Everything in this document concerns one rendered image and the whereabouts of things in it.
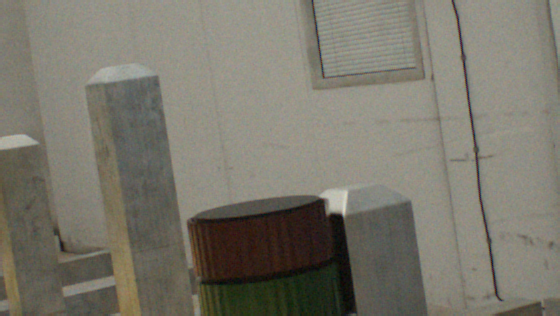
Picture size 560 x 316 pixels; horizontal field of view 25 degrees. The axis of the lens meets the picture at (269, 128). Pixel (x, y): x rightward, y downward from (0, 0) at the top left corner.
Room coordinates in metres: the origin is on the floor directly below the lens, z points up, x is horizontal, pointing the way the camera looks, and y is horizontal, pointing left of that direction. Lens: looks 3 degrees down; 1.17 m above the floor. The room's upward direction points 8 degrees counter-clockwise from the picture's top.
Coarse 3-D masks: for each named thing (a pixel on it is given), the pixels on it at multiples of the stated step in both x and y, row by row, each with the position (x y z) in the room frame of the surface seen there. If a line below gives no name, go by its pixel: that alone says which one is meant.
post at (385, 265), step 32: (352, 192) 0.54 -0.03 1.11; (384, 192) 0.54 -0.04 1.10; (352, 224) 0.53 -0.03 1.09; (384, 224) 0.53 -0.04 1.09; (352, 256) 0.53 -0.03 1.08; (384, 256) 0.53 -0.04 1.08; (416, 256) 0.54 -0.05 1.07; (352, 288) 0.53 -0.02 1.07; (384, 288) 0.53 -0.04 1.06; (416, 288) 0.54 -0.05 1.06
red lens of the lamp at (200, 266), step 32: (192, 224) 0.51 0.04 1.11; (224, 224) 0.50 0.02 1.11; (256, 224) 0.50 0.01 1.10; (288, 224) 0.50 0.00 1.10; (320, 224) 0.51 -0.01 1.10; (192, 256) 0.52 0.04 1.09; (224, 256) 0.50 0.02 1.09; (256, 256) 0.50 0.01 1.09; (288, 256) 0.50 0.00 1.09; (320, 256) 0.51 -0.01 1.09
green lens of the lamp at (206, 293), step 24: (336, 264) 0.52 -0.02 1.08; (216, 288) 0.50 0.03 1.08; (240, 288) 0.50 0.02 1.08; (264, 288) 0.50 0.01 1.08; (288, 288) 0.50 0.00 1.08; (312, 288) 0.50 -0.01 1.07; (336, 288) 0.51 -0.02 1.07; (216, 312) 0.51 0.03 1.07; (240, 312) 0.50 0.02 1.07; (264, 312) 0.50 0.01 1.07; (288, 312) 0.50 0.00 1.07; (312, 312) 0.50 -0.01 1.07; (336, 312) 0.51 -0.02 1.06
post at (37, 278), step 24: (0, 144) 0.97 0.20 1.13; (24, 144) 0.98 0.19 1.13; (0, 168) 0.97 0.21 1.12; (24, 168) 0.98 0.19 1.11; (0, 192) 0.97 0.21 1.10; (24, 192) 0.98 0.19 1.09; (0, 216) 0.98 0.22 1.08; (24, 216) 0.97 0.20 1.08; (48, 216) 0.98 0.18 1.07; (0, 240) 0.99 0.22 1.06; (24, 240) 0.97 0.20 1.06; (48, 240) 0.98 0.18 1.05; (24, 264) 0.97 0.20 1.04; (48, 264) 0.98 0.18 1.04; (24, 288) 0.97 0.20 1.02; (48, 288) 0.98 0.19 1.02; (24, 312) 0.97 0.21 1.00; (48, 312) 0.98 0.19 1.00
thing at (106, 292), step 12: (192, 264) 1.37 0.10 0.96; (192, 276) 1.35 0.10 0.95; (84, 288) 1.32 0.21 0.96; (96, 288) 1.31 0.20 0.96; (108, 288) 1.31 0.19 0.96; (192, 288) 1.35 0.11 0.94; (72, 300) 1.29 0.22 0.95; (84, 300) 1.30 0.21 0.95; (96, 300) 1.30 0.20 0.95; (108, 300) 1.31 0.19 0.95; (0, 312) 1.25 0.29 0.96; (72, 312) 1.29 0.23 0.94; (84, 312) 1.29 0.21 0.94; (96, 312) 1.30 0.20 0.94; (108, 312) 1.31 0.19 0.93
